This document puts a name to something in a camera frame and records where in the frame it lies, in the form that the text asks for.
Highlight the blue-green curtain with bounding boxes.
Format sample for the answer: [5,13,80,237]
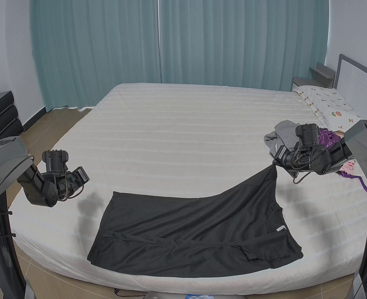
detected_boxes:
[30,0,330,111]

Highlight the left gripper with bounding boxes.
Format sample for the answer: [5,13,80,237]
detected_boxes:
[66,166,90,196]

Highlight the grey garment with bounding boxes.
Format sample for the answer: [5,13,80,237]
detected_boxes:
[264,120,302,156]

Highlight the white printed pillow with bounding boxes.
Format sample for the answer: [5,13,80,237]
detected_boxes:
[292,85,363,133]

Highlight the black T-shirt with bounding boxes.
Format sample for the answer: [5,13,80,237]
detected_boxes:
[87,164,304,278]

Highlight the grey bedside table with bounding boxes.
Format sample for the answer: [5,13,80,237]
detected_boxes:
[292,62,336,89]

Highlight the bed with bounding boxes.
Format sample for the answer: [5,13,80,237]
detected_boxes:
[7,54,367,293]

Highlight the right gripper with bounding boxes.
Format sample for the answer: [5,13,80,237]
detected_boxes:
[272,145,296,169]

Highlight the purple garment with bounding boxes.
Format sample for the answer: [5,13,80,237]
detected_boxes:
[319,129,367,195]

